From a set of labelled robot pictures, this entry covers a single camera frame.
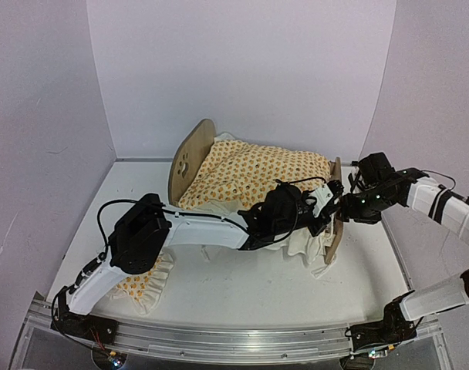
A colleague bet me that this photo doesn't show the duck print mattress cushion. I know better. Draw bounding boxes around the duck print mattress cushion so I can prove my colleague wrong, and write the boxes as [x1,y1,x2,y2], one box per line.
[176,130,336,281]

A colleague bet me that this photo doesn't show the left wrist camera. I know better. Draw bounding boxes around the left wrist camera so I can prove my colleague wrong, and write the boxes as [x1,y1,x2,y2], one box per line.
[306,180,344,217]

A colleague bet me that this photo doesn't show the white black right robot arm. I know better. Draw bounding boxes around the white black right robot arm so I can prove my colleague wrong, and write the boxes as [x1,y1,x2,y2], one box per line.
[339,152,469,354]

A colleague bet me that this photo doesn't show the duck print small pillow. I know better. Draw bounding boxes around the duck print small pillow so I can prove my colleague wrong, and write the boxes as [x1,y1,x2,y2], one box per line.
[107,251,174,316]

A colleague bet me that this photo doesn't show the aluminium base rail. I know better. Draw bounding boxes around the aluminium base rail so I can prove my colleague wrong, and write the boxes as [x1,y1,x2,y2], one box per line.
[9,298,453,369]

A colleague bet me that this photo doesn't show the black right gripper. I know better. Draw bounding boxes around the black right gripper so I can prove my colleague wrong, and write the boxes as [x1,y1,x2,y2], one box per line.
[336,187,396,225]

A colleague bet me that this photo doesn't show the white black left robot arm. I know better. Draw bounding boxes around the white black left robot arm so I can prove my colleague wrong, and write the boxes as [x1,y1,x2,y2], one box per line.
[51,180,343,344]

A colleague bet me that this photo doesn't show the wooden striped pet bed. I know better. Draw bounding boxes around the wooden striped pet bed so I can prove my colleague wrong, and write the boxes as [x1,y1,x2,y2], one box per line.
[167,119,343,265]

